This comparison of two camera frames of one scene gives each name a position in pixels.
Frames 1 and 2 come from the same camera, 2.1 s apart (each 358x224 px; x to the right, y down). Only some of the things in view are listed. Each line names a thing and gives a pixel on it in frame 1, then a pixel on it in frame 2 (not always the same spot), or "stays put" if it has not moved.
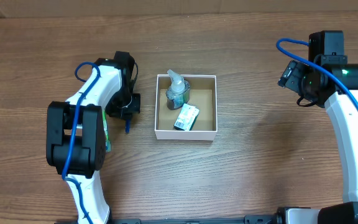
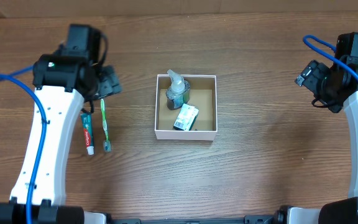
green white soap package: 186,117 stays put
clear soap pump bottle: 178,93 stays put
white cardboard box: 202,96 stays put
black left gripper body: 125,102 → 107,83
